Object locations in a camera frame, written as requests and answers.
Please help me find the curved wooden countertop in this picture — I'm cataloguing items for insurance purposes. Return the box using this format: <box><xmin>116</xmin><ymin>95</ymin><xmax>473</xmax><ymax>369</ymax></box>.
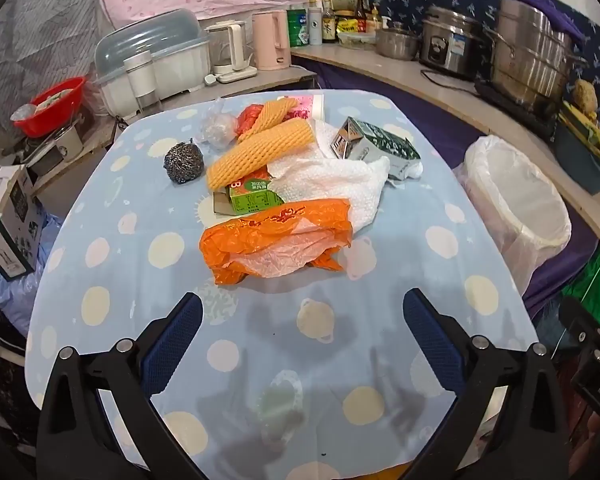
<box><xmin>290</xmin><ymin>42</ymin><xmax>600</xmax><ymax>263</ymax></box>

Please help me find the large yellow foam fruit net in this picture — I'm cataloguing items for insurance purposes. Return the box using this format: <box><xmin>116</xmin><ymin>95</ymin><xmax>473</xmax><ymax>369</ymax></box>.
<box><xmin>206</xmin><ymin>119</ymin><xmax>315</xmax><ymax>192</ymax></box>

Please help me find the white lined trash bin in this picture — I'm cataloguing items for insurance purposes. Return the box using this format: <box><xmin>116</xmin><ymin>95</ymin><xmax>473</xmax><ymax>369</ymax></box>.
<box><xmin>452</xmin><ymin>135</ymin><xmax>574</xmax><ymax>297</ymax></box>

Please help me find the purple counter skirt cloth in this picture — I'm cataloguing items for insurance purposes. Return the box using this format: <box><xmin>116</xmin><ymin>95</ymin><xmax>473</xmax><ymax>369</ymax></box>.
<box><xmin>292</xmin><ymin>57</ymin><xmax>600</xmax><ymax>317</ymax></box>

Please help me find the white paper towel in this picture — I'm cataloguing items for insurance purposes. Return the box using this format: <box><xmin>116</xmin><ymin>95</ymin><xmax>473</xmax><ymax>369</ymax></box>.
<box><xmin>267</xmin><ymin>121</ymin><xmax>391</xmax><ymax>233</ymax></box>

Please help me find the grey plastic sheet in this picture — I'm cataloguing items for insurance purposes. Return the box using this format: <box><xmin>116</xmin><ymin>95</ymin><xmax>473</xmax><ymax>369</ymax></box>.
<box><xmin>0</xmin><ymin>0</ymin><xmax>112</xmax><ymax>111</ymax></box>

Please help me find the purple cloth on pot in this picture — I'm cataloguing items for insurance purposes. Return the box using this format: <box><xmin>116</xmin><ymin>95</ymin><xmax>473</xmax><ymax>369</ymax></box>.
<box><xmin>510</xmin><ymin>0</ymin><xmax>587</xmax><ymax>46</ymax></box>

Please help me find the brown loofah sponge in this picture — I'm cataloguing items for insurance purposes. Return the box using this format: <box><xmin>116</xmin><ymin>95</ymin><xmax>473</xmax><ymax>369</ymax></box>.
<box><xmin>572</xmin><ymin>79</ymin><xmax>599</xmax><ymax>114</ymax></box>

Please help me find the white blender cup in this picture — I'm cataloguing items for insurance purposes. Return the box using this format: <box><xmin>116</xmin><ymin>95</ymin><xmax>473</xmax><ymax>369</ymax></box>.
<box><xmin>123</xmin><ymin>51</ymin><xmax>159</xmax><ymax>112</ymax></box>

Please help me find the steel wool scrubber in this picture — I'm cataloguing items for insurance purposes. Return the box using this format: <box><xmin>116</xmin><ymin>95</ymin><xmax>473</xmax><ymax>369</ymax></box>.
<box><xmin>163</xmin><ymin>140</ymin><xmax>205</xmax><ymax>183</ymax></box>

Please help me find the red plastic bag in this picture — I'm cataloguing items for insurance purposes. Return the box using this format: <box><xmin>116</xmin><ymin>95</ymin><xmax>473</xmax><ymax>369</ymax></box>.
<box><xmin>236</xmin><ymin>105</ymin><xmax>266</xmax><ymax>136</ymax></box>

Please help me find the white product carton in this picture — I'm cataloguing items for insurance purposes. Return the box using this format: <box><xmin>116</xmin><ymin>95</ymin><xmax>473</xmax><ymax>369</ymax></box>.
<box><xmin>0</xmin><ymin>165</ymin><xmax>47</xmax><ymax>281</ymax></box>

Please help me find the glass electric kettle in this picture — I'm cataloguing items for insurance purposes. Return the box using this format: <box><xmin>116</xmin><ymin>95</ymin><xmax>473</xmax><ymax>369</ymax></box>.
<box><xmin>204</xmin><ymin>20</ymin><xmax>259</xmax><ymax>84</ymax></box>

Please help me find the blue basket yellow tray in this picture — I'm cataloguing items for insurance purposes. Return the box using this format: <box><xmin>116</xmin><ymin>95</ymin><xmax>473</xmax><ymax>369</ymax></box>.
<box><xmin>560</xmin><ymin>100</ymin><xmax>600</xmax><ymax>181</ymax></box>

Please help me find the blue planet print tablecloth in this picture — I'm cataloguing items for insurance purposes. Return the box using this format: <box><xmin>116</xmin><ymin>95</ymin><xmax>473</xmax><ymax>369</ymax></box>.
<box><xmin>25</xmin><ymin>89</ymin><xmax>540</xmax><ymax>476</ymax></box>

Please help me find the small white cooker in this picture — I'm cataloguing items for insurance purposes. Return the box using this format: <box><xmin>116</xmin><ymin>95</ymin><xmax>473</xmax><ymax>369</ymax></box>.
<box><xmin>22</xmin><ymin>122</ymin><xmax>84</xmax><ymax>177</ymax></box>

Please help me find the clear food container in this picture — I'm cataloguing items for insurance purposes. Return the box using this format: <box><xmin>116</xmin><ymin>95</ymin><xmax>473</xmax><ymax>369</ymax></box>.
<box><xmin>336</xmin><ymin>31</ymin><xmax>379</xmax><ymax>52</ymax></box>

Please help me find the white dish box grey lid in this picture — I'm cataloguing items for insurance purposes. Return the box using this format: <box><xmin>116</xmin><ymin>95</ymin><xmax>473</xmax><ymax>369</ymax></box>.
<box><xmin>94</xmin><ymin>8</ymin><xmax>211</xmax><ymax>117</ymax></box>

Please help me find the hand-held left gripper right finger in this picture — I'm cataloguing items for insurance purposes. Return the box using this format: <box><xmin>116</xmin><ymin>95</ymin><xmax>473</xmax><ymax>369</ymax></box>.
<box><xmin>402</xmin><ymin>287</ymin><xmax>570</xmax><ymax>480</ymax></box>

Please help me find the blue plastic basin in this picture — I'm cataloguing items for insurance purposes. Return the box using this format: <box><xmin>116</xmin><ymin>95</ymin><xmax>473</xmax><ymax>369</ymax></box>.
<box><xmin>552</xmin><ymin>120</ymin><xmax>600</xmax><ymax>196</ymax></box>

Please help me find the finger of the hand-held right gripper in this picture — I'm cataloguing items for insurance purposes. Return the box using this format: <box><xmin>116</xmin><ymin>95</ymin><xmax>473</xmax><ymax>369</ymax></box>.
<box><xmin>560</xmin><ymin>296</ymin><xmax>600</xmax><ymax>361</ymax></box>

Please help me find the green plastic bag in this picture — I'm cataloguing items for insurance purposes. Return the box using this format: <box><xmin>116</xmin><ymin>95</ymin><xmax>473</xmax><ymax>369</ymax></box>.
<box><xmin>560</xmin><ymin>247</ymin><xmax>600</xmax><ymax>342</ymax></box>

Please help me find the green can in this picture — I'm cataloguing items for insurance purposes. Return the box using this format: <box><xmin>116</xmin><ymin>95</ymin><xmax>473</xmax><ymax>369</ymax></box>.
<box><xmin>286</xmin><ymin>5</ymin><xmax>311</xmax><ymax>49</ymax></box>

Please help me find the large steel steamer pot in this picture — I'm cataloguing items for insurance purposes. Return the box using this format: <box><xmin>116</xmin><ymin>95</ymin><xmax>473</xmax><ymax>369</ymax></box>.
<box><xmin>484</xmin><ymin>0</ymin><xmax>589</xmax><ymax>111</ymax></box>

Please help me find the white bottle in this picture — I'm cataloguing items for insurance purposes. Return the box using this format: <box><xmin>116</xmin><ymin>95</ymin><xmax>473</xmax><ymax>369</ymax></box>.
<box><xmin>307</xmin><ymin>7</ymin><xmax>324</xmax><ymax>46</ymax></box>

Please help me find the small yellow foam fruit net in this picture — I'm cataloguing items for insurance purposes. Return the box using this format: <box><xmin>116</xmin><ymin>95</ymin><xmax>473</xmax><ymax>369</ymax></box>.
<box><xmin>237</xmin><ymin>98</ymin><xmax>299</xmax><ymax>142</ymax></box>

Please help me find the red plastic basin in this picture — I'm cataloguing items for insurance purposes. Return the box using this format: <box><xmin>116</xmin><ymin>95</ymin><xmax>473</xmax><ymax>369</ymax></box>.
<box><xmin>11</xmin><ymin>76</ymin><xmax>89</xmax><ymax>139</ymax></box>

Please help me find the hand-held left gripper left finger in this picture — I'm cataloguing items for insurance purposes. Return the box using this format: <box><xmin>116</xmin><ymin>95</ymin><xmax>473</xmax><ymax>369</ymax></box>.
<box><xmin>36</xmin><ymin>291</ymin><xmax>204</xmax><ymax>480</ymax></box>

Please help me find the blue plastic bag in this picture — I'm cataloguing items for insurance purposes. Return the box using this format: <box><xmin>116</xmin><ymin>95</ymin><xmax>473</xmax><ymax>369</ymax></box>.
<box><xmin>0</xmin><ymin>210</ymin><xmax>67</xmax><ymax>323</ymax></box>

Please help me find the large green drink carton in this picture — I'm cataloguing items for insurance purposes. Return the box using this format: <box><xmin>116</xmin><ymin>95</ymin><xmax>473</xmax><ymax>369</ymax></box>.
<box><xmin>330</xmin><ymin>116</ymin><xmax>424</xmax><ymax>182</ymax></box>

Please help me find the steel rice cooker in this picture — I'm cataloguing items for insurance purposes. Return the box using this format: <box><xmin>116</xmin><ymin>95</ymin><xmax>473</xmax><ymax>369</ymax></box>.
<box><xmin>420</xmin><ymin>5</ymin><xmax>487</xmax><ymax>81</ymax></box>

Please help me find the pink electric kettle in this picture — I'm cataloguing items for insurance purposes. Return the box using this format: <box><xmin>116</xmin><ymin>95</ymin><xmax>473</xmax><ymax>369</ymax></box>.
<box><xmin>251</xmin><ymin>10</ymin><xmax>293</xmax><ymax>71</ymax></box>

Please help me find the orange plastic bag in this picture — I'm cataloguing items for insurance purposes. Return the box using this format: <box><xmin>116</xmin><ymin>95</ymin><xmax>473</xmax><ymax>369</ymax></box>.
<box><xmin>199</xmin><ymin>199</ymin><xmax>353</xmax><ymax>287</ymax></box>

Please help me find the dark tea bottle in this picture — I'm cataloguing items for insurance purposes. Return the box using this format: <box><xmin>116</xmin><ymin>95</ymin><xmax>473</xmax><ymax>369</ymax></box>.
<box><xmin>321</xmin><ymin>0</ymin><xmax>339</xmax><ymax>44</ymax></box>

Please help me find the clear plastic bag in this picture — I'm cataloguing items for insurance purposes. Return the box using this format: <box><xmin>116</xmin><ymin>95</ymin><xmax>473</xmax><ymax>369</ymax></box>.
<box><xmin>200</xmin><ymin>100</ymin><xmax>239</xmax><ymax>149</ymax></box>

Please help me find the small green juice box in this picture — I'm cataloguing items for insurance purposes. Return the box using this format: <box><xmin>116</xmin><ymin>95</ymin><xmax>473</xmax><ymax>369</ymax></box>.
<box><xmin>226</xmin><ymin>177</ymin><xmax>286</xmax><ymax>216</ymax></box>

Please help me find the black induction cooker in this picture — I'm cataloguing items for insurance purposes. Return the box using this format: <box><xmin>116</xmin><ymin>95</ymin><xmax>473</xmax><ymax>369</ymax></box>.
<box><xmin>474</xmin><ymin>80</ymin><xmax>562</xmax><ymax>142</ymax></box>

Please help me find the black power cable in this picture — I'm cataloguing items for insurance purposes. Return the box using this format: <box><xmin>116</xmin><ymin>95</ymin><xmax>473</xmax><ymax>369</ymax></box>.
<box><xmin>420</xmin><ymin>67</ymin><xmax>482</xmax><ymax>92</ymax></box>

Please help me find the small steel pot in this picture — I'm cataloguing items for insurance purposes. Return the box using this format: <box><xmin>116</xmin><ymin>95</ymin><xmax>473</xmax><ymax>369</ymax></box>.
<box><xmin>374</xmin><ymin>27</ymin><xmax>424</xmax><ymax>61</ymax></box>

